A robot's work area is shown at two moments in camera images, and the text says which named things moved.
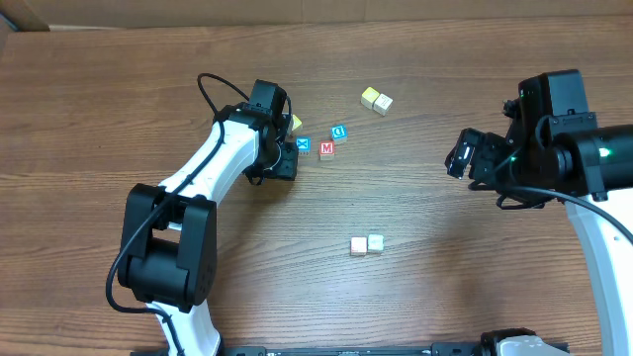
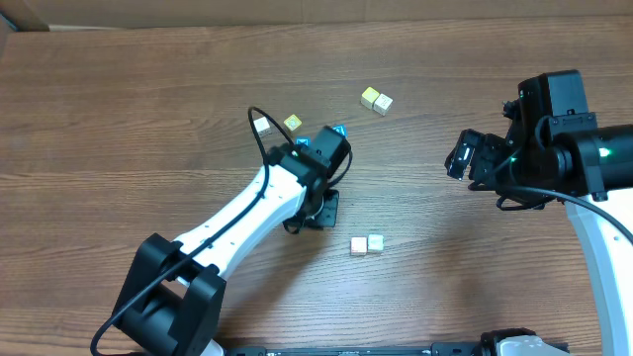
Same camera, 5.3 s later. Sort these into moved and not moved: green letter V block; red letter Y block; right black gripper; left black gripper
Moved: left black gripper
Not moved: red letter Y block; green letter V block; right black gripper
